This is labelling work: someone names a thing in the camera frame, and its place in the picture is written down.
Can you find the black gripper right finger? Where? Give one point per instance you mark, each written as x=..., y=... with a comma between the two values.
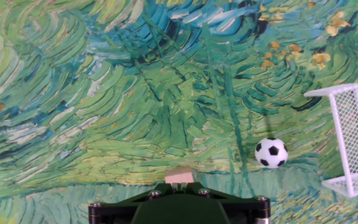
x=247, y=211

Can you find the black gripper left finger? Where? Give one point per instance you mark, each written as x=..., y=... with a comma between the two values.
x=113, y=211

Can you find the small wooden cube block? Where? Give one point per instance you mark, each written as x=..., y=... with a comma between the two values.
x=179, y=175

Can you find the small toy soccer ball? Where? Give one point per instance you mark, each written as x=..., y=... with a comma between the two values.
x=271, y=153

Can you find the painted landscape table cloth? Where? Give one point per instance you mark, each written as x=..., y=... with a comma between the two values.
x=104, y=93

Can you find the white toy soccer goal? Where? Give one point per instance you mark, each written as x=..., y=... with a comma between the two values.
x=334, y=90

